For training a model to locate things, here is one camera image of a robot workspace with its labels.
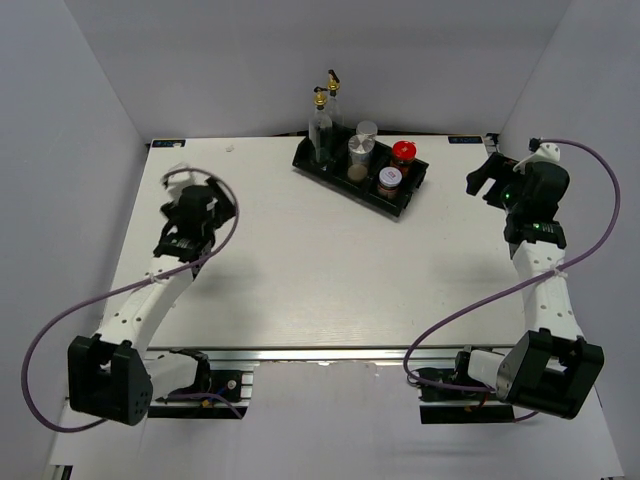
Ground red lid sauce jar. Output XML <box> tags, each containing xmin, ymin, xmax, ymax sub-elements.
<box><xmin>390</xmin><ymin>140</ymin><xmax>417</xmax><ymax>177</ymax></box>

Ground white label lid spice jar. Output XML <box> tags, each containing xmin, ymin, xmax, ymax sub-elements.
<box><xmin>377</xmin><ymin>166</ymin><xmax>403</xmax><ymax>200</ymax></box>

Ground clear glass oil bottle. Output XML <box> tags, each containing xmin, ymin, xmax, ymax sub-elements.
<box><xmin>308</xmin><ymin>86</ymin><xmax>333</xmax><ymax>169</ymax></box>
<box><xmin>326</xmin><ymin>69</ymin><xmax>344</xmax><ymax>125</ymax></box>

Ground silver lid glass shaker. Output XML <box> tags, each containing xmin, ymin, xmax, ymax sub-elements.
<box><xmin>347</xmin><ymin>135</ymin><xmax>375</xmax><ymax>183</ymax></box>

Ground silver lid blue label shaker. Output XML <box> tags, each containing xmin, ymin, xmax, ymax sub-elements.
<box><xmin>356</xmin><ymin>120</ymin><xmax>378</xmax><ymax>141</ymax></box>

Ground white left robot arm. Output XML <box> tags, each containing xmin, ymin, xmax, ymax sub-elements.
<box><xmin>67</xmin><ymin>176</ymin><xmax>238</xmax><ymax>425</ymax></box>

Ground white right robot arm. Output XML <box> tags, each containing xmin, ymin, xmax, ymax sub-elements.
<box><xmin>451</xmin><ymin>143</ymin><xmax>604</xmax><ymax>419</ymax></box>

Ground blue corner label left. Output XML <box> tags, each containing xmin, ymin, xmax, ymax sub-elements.
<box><xmin>151</xmin><ymin>139</ymin><xmax>186</xmax><ymax>148</ymax></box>

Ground blue corner label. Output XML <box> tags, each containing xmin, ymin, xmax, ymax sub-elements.
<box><xmin>151</xmin><ymin>139</ymin><xmax>186</xmax><ymax>148</ymax></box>
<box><xmin>447</xmin><ymin>135</ymin><xmax>484</xmax><ymax>145</ymax></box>

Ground blue corner label right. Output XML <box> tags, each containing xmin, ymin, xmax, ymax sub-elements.
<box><xmin>447</xmin><ymin>135</ymin><xmax>484</xmax><ymax>145</ymax></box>

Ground black plastic organizer tray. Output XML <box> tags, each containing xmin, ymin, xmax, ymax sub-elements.
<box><xmin>292</xmin><ymin>124</ymin><xmax>429</xmax><ymax>217</ymax></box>

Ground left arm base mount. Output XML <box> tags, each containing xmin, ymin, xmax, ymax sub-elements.
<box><xmin>147</xmin><ymin>362</ymin><xmax>255</xmax><ymax>420</ymax></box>

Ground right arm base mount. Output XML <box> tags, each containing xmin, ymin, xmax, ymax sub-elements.
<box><xmin>407</xmin><ymin>375</ymin><xmax>515</xmax><ymax>425</ymax></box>

